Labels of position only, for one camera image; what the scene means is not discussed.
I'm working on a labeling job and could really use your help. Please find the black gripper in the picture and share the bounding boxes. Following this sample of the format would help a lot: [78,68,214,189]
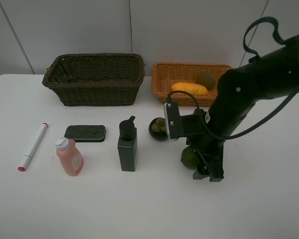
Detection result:
[185,109,226,182]

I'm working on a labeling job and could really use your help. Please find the green lime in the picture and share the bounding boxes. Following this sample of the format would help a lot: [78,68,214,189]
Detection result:
[180,145,198,169]

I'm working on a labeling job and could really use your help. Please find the dark purple mangosteen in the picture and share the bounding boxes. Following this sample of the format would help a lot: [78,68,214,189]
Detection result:
[149,118,168,141]

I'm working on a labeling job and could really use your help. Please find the yellow mango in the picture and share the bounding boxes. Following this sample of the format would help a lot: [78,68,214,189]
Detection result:
[171,82,208,95]

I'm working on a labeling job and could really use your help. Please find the brown kiwi fruit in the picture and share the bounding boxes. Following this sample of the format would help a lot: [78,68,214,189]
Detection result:
[196,70,216,90]

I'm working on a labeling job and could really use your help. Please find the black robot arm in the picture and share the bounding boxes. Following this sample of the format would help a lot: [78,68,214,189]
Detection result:
[186,35,299,182]

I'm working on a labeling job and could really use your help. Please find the dark green pump bottle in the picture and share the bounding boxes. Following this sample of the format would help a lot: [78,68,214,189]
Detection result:
[118,116,138,172]

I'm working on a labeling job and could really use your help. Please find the orange wicker basket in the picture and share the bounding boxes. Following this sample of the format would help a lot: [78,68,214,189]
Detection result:
[151,62,232,107]

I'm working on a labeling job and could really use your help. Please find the dark green whiteboard eraser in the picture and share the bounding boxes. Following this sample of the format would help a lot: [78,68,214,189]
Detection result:
[64,125,106,142]

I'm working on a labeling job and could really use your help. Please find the pink bottle white cap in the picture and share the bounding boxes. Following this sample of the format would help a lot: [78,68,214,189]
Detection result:
[55,137,84,176]

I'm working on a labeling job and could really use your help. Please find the dark brown wicker basket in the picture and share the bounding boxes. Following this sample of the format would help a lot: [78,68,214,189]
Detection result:
[42,53,145,107]

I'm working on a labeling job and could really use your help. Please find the white marker pen red caps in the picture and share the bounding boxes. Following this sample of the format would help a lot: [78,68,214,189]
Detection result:
[17,122,48,172]

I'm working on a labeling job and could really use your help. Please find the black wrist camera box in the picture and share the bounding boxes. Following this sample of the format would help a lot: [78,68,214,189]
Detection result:
[164,102,200,140]

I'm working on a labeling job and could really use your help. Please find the black camera cable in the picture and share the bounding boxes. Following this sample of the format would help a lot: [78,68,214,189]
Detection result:
[166,16,299,140]

